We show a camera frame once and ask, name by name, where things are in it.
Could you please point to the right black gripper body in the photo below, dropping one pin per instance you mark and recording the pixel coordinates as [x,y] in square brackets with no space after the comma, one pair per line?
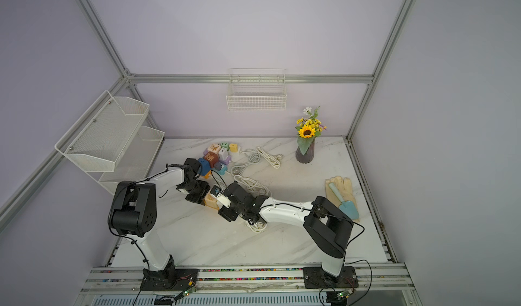
[234,211]

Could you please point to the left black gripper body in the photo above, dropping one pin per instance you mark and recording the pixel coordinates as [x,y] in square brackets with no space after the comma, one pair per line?
[199,189]

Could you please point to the blue cube adapter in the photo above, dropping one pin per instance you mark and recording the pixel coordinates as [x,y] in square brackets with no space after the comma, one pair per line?
[204,166]

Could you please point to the beige cube adapter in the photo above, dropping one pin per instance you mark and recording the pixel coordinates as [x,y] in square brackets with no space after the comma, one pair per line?
[211,201]

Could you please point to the orange power strip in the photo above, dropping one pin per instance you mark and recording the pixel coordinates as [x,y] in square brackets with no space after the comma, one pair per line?
[208,175]

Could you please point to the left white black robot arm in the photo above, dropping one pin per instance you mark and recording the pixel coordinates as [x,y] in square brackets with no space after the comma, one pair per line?
[133,212]

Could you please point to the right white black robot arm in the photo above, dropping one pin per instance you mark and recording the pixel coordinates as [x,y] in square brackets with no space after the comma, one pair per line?
[328,227]

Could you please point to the teal power strip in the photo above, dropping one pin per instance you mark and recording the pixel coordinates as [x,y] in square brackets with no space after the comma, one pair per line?
[220,168]

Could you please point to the brown cube adapter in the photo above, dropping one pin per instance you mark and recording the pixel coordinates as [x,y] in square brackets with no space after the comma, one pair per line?
[212,158]

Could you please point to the purple power strip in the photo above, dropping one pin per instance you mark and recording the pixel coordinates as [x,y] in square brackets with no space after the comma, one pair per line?
[224,156]

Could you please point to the pink white cube adapter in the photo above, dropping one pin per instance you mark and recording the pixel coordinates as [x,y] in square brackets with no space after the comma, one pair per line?
[215,148]

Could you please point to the yellow cube adapter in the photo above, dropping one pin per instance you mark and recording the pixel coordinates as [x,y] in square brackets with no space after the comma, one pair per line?
[234,148]

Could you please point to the lower white mesh shelf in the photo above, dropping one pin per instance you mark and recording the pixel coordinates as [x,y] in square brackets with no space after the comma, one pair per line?
[136,161]

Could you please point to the white mesh shelf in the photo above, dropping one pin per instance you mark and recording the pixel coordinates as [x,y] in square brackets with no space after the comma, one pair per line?
[98,140]
[136,161]

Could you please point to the dark purple ribbed vase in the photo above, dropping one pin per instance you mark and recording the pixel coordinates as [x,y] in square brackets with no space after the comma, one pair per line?
[305,150]

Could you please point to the sunflower bouquet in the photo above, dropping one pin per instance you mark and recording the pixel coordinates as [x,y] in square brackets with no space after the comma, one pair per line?
[310,126]

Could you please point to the beige work glove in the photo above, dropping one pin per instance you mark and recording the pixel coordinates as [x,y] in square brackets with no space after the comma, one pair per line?
[344,185]

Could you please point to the teal garden trowel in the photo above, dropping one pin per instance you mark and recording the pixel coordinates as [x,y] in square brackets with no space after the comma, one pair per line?
[346,206]

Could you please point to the upper white mesh shelf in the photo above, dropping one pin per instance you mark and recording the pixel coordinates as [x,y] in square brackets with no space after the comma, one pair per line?
[98,140]

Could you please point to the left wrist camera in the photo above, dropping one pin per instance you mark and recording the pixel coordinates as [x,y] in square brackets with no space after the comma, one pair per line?
[184,187]

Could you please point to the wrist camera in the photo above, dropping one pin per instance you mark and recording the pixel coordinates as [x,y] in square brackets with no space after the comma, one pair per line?
[223,200]
[184,187]

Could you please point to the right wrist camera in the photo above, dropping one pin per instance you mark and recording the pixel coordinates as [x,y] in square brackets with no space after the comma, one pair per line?
[223,200]

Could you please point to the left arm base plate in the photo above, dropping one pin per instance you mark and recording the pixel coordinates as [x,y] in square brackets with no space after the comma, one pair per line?
[176,280]

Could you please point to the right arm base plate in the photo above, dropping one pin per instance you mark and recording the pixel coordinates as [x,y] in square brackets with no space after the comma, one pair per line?
[329,277]

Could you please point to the white wire wall basket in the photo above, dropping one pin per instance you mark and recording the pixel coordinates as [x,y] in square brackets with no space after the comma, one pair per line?
[256,89]

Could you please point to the aluminium front rail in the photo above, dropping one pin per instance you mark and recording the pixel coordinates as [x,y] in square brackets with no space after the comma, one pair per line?
[261,278]

